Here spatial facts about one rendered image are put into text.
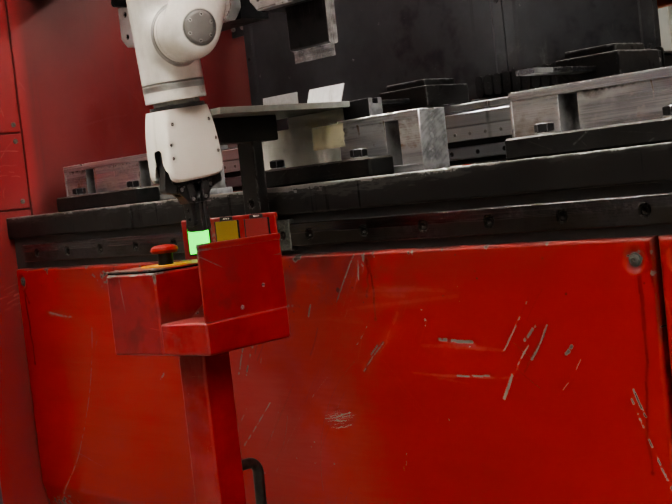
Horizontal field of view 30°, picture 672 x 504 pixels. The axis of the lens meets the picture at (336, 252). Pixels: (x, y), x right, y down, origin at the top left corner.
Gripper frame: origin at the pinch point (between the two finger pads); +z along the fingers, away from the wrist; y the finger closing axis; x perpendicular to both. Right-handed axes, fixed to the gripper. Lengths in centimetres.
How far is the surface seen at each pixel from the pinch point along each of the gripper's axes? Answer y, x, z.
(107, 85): -66, -94, -24
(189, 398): 2.0, -6.3, 25.5
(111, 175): -45, -73, -5
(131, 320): 6.2, -10.5, 13.0
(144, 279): 5.7, -6.6, 7.4
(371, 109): -39.4, 1.4, -10.1
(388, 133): -37.4, 5.7, -6.1
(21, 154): -42, -97, -12
